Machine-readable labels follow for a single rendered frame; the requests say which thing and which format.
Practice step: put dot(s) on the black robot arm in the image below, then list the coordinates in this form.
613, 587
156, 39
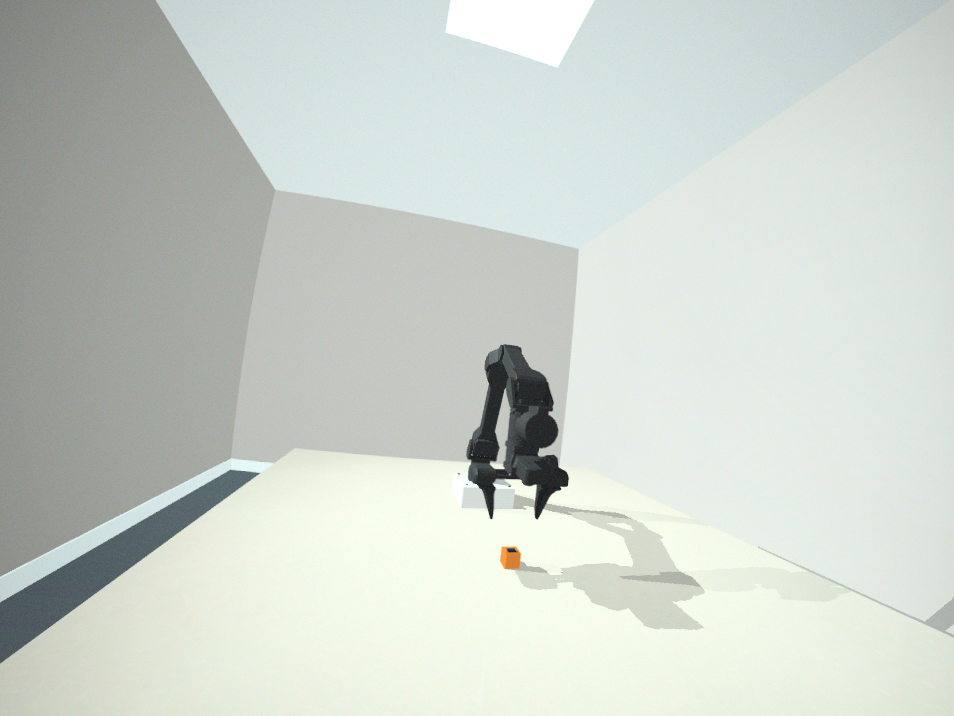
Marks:
530, 401

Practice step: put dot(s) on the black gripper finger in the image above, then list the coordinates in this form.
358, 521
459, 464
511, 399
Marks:
542, 495
489, 494

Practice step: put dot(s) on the orange block with dark square mark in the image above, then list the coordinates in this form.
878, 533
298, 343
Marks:
510, 557

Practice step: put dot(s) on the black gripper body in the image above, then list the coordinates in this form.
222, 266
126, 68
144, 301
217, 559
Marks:
485, 474

